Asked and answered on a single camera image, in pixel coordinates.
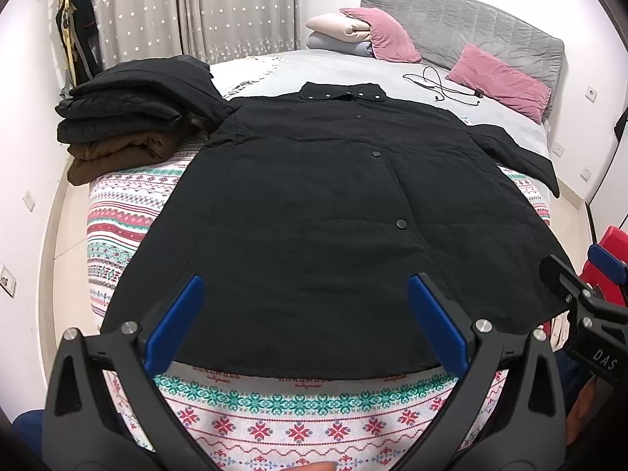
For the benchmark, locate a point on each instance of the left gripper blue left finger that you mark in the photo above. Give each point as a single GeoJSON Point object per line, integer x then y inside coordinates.
{"type": "Point", "coordinates": [166, 324]}

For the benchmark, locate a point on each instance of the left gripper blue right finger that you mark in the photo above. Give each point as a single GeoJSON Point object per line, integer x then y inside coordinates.
{"type": "Point", "coordinates": [444, 323]}

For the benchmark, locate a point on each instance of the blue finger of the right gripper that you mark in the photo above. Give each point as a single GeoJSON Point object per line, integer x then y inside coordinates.
{"type": "Point", "coordinates": [610, 266]}

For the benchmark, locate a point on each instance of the black button-up coat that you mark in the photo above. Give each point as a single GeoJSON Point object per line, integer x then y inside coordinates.
{"type": "Point", "coordinates": [306, 215]}

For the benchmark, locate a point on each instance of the hanging dark clothes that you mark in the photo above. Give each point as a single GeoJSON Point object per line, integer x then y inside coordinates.
{"type": "Point", "coordinates": [77, 25]}

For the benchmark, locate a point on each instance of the patterned red green blanket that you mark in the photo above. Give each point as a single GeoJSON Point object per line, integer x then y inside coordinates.
{"type": "Point", "coordinates": [255, 423]}

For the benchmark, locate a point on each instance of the folded brown jacket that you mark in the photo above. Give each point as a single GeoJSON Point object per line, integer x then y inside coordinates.
{"type": "Point", "coordinates": [97, 158]}

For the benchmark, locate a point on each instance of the pink pillow near headboard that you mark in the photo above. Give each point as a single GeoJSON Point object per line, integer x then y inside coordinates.
{"type": "Point", "coordinates": [479, 70]}

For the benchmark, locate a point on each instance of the folded black puffer jacket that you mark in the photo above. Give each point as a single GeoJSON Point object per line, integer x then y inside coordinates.
{"type": "Point", "coordinates": [154, 94]}

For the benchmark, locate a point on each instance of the grey quilted headboard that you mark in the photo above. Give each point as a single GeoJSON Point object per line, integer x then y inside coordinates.
{"type": "Point", "coordinates": [440, 29]}

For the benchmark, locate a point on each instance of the pink pillow on bedding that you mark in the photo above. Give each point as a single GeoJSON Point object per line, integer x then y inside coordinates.
{"type": "Point", "coordinates": [390, 41]}

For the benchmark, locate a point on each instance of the folded grey-blue blanket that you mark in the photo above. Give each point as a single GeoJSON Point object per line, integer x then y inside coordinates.
{"type": "Point", "coordinates": [317, 40]}

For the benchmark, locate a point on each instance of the grey dotted curtain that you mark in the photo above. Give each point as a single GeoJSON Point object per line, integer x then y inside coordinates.
{"type": "Point", "coordinates": [214, 31]}

